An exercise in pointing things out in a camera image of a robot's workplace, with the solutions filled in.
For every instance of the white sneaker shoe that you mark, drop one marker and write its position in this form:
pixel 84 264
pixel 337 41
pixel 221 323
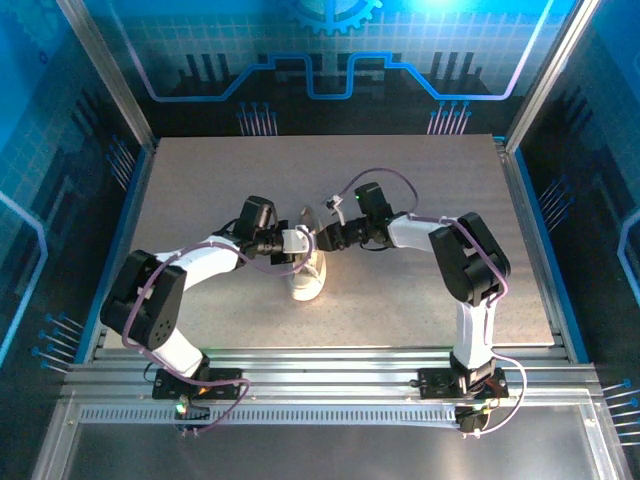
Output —
pixel 307 282

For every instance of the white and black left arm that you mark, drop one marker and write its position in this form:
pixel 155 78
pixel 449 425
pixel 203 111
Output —
pixel 150 300

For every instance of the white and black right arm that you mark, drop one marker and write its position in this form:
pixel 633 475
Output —
pixel 470 260

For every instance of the grey metal plate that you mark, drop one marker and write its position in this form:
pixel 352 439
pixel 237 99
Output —
pixel 325 450

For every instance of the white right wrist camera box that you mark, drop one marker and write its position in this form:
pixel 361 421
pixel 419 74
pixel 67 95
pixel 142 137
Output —
pixel 336 205

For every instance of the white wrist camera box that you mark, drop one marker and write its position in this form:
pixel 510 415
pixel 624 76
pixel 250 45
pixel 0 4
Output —
pixel 295 240
pixel 336 205

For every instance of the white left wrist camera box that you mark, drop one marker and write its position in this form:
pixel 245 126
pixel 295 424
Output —
pixel 295 240

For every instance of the aluminium side rail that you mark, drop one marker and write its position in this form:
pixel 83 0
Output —
pixel 530 240

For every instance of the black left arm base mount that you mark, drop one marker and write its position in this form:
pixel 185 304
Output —
pixel 225 382

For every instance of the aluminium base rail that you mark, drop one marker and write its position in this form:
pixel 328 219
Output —
pixel 325 372

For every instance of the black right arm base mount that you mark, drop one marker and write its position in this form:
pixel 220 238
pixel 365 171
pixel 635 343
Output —
pixel 432 382

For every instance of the aluminium frame post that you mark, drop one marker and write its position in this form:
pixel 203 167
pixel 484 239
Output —
pixel 107 75
pixel 550 75

